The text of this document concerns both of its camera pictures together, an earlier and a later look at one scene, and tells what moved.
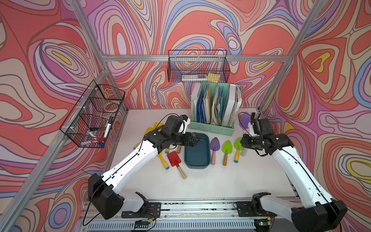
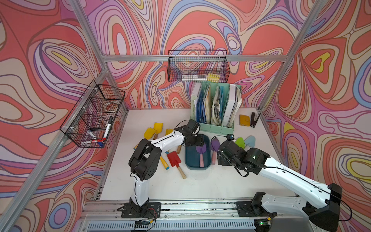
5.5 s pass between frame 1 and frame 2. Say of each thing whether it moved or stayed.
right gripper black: moved
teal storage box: stayed
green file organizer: stayed
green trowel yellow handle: stayed
